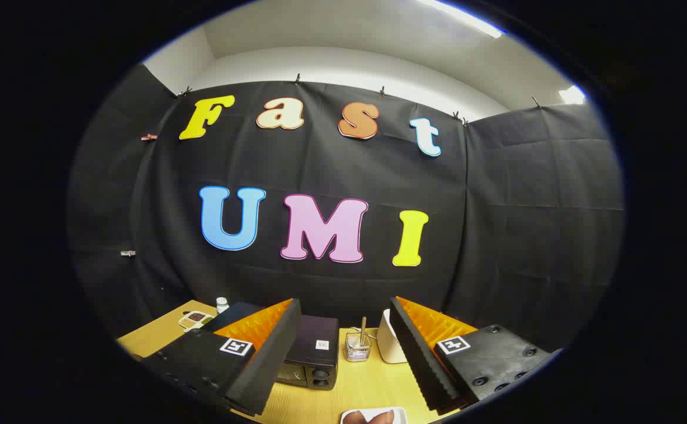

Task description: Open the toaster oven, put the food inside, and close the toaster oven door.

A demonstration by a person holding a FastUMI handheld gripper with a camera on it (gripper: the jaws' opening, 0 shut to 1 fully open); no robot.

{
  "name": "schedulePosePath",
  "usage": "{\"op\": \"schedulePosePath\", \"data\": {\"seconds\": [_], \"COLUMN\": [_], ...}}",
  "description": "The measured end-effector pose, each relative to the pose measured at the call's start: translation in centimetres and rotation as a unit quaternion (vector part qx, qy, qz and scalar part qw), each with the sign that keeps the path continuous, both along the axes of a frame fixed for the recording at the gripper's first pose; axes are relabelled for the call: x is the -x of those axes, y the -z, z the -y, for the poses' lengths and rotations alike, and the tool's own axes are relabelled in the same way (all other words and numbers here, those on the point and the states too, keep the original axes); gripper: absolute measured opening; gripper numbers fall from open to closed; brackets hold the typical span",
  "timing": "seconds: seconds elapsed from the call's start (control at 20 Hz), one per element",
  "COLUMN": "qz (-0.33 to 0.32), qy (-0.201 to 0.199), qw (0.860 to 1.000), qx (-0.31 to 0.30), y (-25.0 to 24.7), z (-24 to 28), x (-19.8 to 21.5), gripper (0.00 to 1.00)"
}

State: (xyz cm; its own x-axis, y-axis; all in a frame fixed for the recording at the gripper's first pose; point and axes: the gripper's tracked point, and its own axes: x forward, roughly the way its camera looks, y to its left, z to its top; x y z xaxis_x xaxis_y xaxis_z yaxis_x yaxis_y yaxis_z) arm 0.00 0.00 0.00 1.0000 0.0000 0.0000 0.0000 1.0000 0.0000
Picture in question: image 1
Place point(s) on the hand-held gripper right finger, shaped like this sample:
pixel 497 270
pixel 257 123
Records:
pixel 420 359

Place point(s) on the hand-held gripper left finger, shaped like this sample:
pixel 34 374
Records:
pixel 272 359

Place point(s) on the black toaster oven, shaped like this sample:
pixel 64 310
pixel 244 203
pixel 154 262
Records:
pixel 314 353

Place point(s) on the white cherry-print food plate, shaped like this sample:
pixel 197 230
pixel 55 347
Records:
pixel 401 413

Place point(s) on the cream white toaster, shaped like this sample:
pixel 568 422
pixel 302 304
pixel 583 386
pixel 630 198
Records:
pixel 387 344

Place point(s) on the wooden stick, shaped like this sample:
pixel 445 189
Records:
pixel 363 330

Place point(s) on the small white bottle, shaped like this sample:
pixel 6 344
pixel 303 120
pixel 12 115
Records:
pixel 222 306

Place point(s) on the divided snack dish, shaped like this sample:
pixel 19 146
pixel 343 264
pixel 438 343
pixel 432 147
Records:
pixel 193 321

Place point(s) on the black backdrop cloth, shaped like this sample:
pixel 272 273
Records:
pixel 496 235

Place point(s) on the small ceiling light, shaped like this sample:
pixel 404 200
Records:
pixel 573 94

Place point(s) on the long ceiling light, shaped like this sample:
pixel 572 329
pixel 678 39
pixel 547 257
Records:
pixel 467 17

